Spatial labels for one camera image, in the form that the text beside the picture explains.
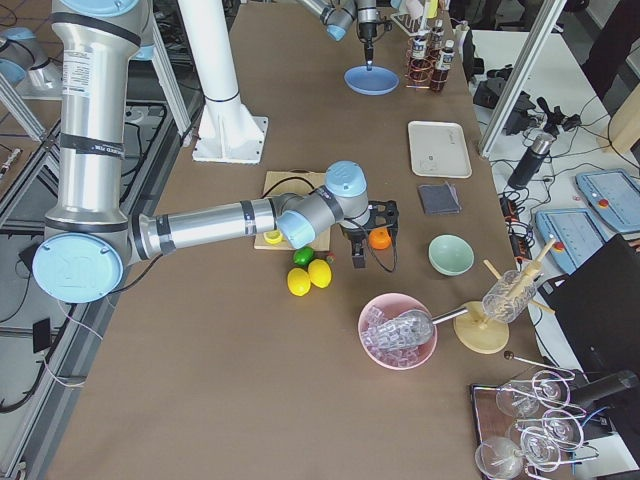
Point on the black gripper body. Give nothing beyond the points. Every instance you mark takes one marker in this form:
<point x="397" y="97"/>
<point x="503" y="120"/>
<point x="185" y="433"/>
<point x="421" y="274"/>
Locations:
<point x="367" y="29"/>
<point x="353" y="233"/>

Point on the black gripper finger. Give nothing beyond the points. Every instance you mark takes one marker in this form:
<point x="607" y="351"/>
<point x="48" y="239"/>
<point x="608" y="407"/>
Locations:
<point x="358" y="253"/>

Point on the orange fruit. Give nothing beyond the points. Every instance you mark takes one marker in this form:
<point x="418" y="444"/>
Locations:
<point x="380" y="239"/>

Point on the blue plate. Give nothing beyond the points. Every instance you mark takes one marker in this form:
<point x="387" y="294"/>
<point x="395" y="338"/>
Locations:
<point x="374" y="81"/>

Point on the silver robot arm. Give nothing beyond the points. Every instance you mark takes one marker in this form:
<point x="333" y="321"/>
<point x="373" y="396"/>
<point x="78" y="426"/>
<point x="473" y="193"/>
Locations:
<point x="337" y="20"/>
<point x="88" y="240"/>

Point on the yellow lemon right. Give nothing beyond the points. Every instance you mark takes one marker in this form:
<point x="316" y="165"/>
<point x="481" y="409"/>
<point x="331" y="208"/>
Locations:
<point x="320" y="273"/>

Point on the green lime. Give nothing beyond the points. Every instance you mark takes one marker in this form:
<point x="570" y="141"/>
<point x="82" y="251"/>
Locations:
<point x="304" y="256"/>

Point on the dark grey cloth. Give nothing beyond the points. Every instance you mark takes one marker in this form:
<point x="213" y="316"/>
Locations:
<point x="439" y="199"/>

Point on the tea bottle left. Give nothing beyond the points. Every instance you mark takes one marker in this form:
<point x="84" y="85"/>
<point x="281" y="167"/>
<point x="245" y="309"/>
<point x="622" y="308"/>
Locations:
<point x="418" y="64"/>

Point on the tea bottle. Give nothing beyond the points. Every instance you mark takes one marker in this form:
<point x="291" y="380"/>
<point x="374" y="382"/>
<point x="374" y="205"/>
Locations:
<point x="418" y="64"/>
<point x="442" y="66"/>
<point x="436" y="40"/>

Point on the yellow lemon left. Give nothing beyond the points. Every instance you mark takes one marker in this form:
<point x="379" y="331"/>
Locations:
<point x="298" y="282"/>

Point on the tea bottle back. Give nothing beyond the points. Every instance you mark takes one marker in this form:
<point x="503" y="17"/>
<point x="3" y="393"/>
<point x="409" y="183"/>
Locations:
<point x="436" y="40"/>

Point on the green bowl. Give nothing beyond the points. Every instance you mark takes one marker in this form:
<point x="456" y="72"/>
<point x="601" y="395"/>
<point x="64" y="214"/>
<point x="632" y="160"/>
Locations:
<point x="450" y="255"/>

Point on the yellow lemon half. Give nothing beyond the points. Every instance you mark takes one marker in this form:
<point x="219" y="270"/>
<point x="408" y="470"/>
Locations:
<point x="273" y="237"/>

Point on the white tray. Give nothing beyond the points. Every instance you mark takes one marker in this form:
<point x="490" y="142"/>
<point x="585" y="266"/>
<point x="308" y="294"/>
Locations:
<point x="438" y="150"/>

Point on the wooden cutting board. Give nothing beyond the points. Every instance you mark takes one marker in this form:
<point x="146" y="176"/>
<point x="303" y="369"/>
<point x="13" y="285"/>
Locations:
<point x="279" y="182"/>

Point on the tea bottle front right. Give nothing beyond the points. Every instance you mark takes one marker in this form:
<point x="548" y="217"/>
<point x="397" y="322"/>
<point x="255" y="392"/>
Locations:
<point x="442" y="66"/>

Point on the metal ice scoop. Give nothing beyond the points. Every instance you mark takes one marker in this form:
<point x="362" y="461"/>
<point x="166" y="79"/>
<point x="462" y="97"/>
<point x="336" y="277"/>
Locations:
<point x="410" y="329"/>

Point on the pink bowl with ice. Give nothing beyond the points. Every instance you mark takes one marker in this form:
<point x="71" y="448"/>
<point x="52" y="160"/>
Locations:
<point x="382" y="309"/>

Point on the black power strip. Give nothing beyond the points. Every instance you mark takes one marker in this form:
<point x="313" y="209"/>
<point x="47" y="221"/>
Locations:
<point x="520" y="234"/>

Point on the wooden cup stand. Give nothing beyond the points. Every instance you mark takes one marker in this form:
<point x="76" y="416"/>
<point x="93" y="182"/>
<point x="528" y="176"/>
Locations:
<point x="480" y="333"/>

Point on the black thermos bottle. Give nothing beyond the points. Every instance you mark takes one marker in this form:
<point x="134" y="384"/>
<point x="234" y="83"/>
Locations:
<point x="531" y="161"/>

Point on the clear glass cup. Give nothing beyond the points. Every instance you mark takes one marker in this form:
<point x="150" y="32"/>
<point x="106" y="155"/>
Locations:
<point x="509" y="296"/>

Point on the white pillar base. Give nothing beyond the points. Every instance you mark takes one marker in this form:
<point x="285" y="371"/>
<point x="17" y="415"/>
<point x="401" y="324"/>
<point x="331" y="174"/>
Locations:
<point x="228" y="132"/>

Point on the blue teach pendant lower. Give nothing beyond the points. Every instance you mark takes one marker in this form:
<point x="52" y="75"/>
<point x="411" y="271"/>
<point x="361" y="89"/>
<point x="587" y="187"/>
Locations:
<point x="577" y="235"/>

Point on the blue teach pendant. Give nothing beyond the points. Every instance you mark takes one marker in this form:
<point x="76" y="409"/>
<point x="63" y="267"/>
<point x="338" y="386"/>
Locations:
<point x="614" y="196"/>
<point x="577" y="235"/>

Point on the wine glass upper left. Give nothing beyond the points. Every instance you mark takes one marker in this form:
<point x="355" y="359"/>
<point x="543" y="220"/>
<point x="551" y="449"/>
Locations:
<point x="516" y="398"/>

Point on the wine glass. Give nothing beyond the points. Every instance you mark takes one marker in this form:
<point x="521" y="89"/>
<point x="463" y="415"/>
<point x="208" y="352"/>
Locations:
<point x="550" y="389"/>
<point x="516" y="398"/>
<point x="499" y="458"/>

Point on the blue teach pendant upper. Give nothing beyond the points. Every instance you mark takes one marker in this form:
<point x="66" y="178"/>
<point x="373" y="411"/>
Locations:
<point x="614" y="196"/>

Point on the black laptop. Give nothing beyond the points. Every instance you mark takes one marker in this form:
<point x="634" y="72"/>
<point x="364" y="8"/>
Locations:
<point x="597" y="307"/>

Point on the wine glass upper right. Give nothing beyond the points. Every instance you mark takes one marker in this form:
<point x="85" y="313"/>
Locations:
<point x="550" y="389"/>

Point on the dark tray with glasses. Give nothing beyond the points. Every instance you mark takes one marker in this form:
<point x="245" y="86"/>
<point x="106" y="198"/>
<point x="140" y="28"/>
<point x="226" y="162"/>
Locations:
<point x="551" y="442"/>

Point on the wine glass front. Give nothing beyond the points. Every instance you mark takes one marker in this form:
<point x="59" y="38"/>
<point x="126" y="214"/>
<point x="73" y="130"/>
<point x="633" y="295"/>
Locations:
<point x="499" y="458"/>

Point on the copper wire bottle rack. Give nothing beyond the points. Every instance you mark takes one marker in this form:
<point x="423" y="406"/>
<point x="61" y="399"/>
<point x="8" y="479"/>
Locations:
<point x="425" y="84"/>

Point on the aluminium frame post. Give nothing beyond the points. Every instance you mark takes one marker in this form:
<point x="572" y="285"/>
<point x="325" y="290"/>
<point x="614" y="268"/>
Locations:
<point x="533" y="45"/>

